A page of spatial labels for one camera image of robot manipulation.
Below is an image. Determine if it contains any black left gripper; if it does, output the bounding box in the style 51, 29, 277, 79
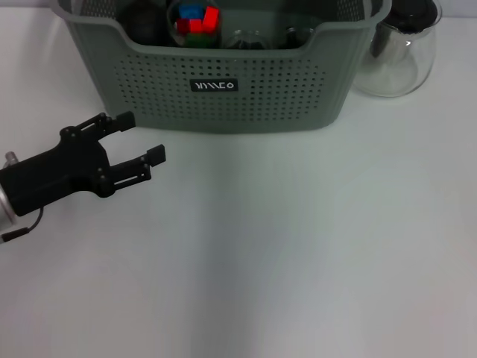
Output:
0, 110, 167, 218

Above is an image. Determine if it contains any green toy brick with side studs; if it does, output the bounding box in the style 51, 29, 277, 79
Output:
186, 32, 215, 44

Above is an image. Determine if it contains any blue square toy plate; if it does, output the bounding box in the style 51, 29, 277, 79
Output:
177, 3, 205, 19

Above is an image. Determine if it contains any large orange-red toy brick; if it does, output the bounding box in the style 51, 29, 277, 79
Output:
201, 5, 219, 34

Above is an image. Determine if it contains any grey-green perforated storage bin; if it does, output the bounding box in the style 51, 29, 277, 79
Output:
50, 0, 393, 134

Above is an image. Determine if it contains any dark clay teapot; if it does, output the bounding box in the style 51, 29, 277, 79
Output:
118, 0, 169, 45

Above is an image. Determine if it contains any glass carafe with black lid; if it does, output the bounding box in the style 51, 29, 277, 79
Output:
352, 0, 443, 98

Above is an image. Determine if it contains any dark left arm cable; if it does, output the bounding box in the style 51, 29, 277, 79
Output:
1, 206, 45, 242

